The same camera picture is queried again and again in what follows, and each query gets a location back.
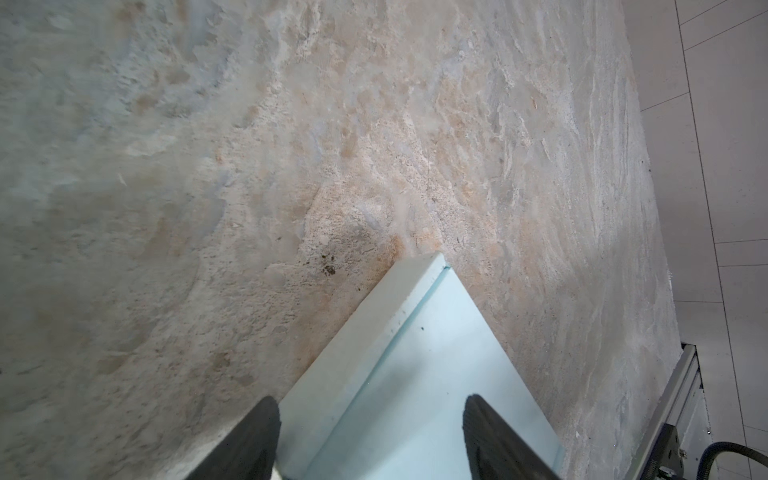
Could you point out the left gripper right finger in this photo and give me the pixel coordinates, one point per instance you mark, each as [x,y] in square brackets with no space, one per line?
[495,450]

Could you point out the aluminium mounting rail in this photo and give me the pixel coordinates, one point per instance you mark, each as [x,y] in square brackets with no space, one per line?
[679,429]

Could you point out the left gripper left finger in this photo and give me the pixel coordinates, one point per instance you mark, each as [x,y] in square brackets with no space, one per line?
[249,450]

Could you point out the light blue paper box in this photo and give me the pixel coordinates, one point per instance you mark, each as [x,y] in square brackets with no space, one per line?
[385,398]

